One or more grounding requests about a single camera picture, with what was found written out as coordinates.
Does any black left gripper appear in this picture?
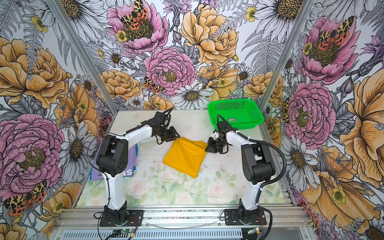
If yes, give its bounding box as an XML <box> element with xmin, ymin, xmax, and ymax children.
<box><xmin>155</xmin><ymin>125</ymin><xmax>180</xmax><ymax>142</ymax></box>

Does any yellow t shirt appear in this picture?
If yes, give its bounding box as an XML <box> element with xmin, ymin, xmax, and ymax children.
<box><xmin>163</xmin><ymin>137</ymin><xmax>208</xmax><ymax>178</ymax></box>

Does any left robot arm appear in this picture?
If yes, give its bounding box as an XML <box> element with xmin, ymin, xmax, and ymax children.
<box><xmin>96</xmin><ymin>108</ymin><xmax>180</xmax><ymax>227</ymax></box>

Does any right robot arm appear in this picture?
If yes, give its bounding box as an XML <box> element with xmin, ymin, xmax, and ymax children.
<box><xmin>205</xmin><ymin>115</ymin><xmax>277</xmax><ymax>226</ymax></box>

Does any green plastic basket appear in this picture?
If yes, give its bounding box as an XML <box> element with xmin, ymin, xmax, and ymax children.
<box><xmin>207</xmin><ymin>99</ymin><xmax>265</xmax><ymax>130</ymax></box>

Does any folded purple t shirt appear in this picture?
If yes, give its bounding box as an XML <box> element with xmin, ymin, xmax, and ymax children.
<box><xmin>90</xmin><ymin>144</ymin><xmax>139</xmax><ymax>181</ymax></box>

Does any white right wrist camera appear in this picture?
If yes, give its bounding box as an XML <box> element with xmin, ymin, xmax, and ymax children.
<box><xmin>211</xmin><ymin>130</ymin><xmax>220</xmax><ymax>140</ymax></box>

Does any left black corrugated cable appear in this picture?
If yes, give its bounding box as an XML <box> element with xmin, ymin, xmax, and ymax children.
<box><xmin>125</xmin><ymin>107</ymin><xmax>175</xmax><ymax>134</ymax></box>

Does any right aluminium corner post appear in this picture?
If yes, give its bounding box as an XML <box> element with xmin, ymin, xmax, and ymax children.
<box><xmin>258</xmin><ymin>0</ymin><xmax>316</xmax><ymax>112</ymax></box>

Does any aluminium corner post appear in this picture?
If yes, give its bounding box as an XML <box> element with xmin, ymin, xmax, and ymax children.
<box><xmin>47</xmin><ymin>1</ymin><xmax>119</xmax><ymax>116</ymax></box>
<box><xmin>258</xmin><ymin>0</ymin><xmax>316</xmax><ymax>112</ymax></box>

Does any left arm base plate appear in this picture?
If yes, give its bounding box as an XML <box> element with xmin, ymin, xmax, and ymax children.
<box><xmin>99</xmin><ymin>208</ymin><xmax>144</xmax><ymax>227</ymax></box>

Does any aluminium front rail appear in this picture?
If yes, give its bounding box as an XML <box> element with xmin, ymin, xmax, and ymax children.
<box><xmin>50</xmin><ymin>204</ymin><xmax>316</xmax><ymax>240</ymax></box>

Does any left aluminium corner post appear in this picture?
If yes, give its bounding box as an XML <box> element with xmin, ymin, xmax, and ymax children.
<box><xmin>47</xmin><ymin>1</ymin><xmax>119</xmax><ymax>116</ymax></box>

